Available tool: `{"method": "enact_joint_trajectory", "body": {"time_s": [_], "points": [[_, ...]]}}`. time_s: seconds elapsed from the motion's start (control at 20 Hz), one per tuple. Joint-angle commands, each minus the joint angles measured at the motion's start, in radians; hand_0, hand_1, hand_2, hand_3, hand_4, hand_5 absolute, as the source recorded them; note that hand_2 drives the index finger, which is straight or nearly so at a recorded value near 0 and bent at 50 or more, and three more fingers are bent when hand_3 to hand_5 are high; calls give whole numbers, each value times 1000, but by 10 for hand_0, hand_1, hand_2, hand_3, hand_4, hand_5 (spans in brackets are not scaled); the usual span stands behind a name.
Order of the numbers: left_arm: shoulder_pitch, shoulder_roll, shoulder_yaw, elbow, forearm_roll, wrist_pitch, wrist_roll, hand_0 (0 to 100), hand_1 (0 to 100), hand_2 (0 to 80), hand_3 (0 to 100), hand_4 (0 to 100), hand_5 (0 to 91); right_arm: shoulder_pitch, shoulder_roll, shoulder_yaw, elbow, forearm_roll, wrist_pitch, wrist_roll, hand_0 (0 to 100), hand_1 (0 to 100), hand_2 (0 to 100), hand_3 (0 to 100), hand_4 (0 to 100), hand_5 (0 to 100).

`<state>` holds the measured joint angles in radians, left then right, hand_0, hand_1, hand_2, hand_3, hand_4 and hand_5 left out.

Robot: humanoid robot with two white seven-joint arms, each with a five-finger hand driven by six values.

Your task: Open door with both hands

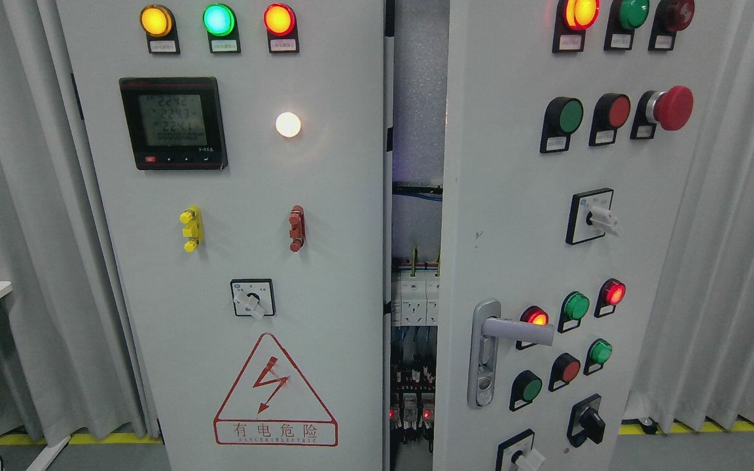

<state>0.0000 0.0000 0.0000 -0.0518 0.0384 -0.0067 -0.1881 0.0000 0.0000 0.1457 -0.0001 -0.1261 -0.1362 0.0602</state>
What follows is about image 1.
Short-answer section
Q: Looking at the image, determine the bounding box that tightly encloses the relay terminal row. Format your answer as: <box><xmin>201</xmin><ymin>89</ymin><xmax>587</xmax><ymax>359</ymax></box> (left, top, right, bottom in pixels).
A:
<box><xmin>389</xmin><ymin>343</ymin><xmax>436</xmax><ymax>458</ymax></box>

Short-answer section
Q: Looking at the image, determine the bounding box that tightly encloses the yellow indicator lamp left door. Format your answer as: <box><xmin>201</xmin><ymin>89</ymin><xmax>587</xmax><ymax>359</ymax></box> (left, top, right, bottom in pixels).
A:
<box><xmin>139</xmin><ymin>4</ymin><xmax>180</xmax><ymax>54</ymax></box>

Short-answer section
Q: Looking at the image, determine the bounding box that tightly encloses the grey curtain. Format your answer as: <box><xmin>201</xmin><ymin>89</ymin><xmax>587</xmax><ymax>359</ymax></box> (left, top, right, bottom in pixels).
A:
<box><xmin>624</xmin><ymin>1</ymin><xmax>754</xmax><ymax>431</ymax></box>
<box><xmin>0</xmin><ymin>1</ymin><xmax>158</xmax><ymax>444</ymax></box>

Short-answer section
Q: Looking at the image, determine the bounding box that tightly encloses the red flat push button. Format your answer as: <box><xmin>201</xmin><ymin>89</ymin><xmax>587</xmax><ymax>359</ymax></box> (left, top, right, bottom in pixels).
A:
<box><xmin>589</xmin><ymin>93</ymin><xmax>631</xmax><ymax>147</ymax></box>

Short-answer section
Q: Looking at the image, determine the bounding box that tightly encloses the black digital power meter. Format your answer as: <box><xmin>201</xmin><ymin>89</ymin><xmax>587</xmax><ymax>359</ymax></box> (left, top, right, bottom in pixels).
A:
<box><xmin>118</xmin><ymin>77</ymin><xmax>228</xmax><ymax>171</ymax></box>

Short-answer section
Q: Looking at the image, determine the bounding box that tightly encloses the grey cabinet door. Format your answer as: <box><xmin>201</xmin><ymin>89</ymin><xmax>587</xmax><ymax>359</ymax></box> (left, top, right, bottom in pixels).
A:
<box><xmin>433</xmin><ymin>1</ymin><xmax>729</xmax><ymax>470</ymax></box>
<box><xmin>55</xmin><ymin>1</ymin><xmax>386</xmax><ymax>470</ymax></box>

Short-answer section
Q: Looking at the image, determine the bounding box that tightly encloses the right grey curtain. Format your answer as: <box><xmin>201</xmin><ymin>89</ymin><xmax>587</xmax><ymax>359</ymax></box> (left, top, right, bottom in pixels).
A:
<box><xmin>624</xmin><ymin>1</ymin><xmax>754</xmax><ymax>431</ymax></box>

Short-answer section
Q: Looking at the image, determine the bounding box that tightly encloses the left grey curtain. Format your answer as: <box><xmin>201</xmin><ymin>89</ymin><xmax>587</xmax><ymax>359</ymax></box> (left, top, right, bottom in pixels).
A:
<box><xmin>0</xmin><ymin>1</ymin><xmax>158</xmax><ymax>444</ymax></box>

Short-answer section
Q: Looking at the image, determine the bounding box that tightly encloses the red electric danger warning sticker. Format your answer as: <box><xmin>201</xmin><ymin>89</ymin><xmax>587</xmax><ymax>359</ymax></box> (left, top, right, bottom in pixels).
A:
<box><xmin>213</xmin><ymin>333</ymin><xmax>338</xmax><ymax>447</ymax></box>

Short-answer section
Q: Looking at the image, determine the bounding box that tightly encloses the white socket breaker row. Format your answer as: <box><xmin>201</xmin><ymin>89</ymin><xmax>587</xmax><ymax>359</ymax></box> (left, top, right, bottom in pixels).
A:
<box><xmin>390</xmin><ymin>270</ymin><xmax>440</xmax><ymax>326</ymax></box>

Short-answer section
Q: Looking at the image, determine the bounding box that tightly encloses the red mushroom emergency stop button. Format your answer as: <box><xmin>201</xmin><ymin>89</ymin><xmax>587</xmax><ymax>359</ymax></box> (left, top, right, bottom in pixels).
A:
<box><xmin>630</xmin><ymin>86</ymin><xmax>694</xmax><ymax>140</ymax></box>

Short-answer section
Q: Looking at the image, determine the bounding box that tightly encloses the right door upper rotary switch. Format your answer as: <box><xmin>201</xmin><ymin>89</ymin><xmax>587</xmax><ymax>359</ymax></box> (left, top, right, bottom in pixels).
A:
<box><xmin>565</xmin><ymin>188</ymin><xmax>620</xmax><ymax>245</ymax></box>

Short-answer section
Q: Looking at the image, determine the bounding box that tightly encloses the green flat push button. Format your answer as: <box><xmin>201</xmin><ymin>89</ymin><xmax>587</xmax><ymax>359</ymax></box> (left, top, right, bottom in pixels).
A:
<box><xmin>539</xmin><ymin>96</ymin><xmax>584</xmax><ymax>153</ymax></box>

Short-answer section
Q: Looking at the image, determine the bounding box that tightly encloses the silver door lever handle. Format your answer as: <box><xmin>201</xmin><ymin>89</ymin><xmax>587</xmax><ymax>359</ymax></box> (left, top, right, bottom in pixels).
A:
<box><xmin>467</xmin><ymin>298</ymin><xmax>554</xmax><ymax>409</ymax></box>

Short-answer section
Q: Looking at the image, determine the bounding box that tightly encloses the red indicator lamp left door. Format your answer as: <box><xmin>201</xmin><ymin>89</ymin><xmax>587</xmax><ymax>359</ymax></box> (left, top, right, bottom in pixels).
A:
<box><xmin>263</xmin><ymin>3</ymin><xmax>299</xmax><ymax>54</ymax></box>

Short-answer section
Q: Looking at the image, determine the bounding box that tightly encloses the green indicator lamp left door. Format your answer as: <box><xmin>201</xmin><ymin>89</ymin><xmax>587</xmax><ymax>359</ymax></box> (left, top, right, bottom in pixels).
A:
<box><xmin>203</xmin><ymin>3</ymin><xmax>242</xmax><ymax>54</ymax></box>

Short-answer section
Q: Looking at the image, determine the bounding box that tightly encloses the white indicator lamp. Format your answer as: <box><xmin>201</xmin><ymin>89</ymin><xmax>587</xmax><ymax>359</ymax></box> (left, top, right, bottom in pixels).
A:
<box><xmin>275</xmin><ymin>111</ymin><xmax>302</xmax><ymax>138</ymax></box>

